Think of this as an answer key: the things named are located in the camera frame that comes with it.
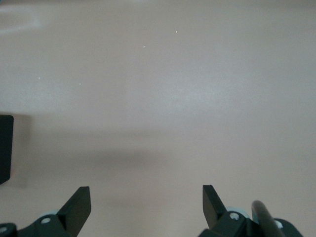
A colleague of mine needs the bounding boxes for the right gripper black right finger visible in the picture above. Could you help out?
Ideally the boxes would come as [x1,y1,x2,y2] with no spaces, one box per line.
[198,184,304,237]

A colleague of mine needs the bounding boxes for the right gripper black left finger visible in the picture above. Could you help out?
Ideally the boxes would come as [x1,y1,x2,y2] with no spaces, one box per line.
[0,186,92,237]

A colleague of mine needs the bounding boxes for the black plastic box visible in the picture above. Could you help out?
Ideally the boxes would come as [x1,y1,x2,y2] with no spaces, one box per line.
[0,115,14,185]

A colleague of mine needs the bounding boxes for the leatherette table mat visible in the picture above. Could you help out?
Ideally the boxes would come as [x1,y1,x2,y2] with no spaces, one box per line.
[0,0,316,237]

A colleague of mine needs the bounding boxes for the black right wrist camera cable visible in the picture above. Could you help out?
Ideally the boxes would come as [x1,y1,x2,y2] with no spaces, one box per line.
[251,200,285,237]

